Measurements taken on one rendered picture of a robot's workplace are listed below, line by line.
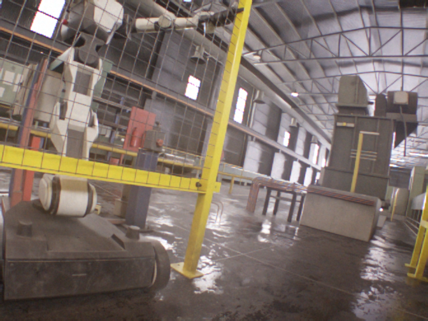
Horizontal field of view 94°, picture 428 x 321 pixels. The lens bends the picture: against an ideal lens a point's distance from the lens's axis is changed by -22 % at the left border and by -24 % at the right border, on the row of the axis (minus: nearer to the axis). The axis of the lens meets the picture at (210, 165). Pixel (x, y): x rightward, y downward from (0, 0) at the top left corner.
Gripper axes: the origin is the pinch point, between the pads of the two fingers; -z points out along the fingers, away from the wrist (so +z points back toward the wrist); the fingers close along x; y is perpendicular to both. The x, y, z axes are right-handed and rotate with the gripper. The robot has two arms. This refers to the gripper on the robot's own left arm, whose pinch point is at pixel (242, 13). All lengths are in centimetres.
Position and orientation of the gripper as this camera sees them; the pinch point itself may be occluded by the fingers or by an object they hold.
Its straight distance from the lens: 144.7
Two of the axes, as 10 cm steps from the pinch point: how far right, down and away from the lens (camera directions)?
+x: -6.4, -1.5, -7.6
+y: 2.0, -9.8, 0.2
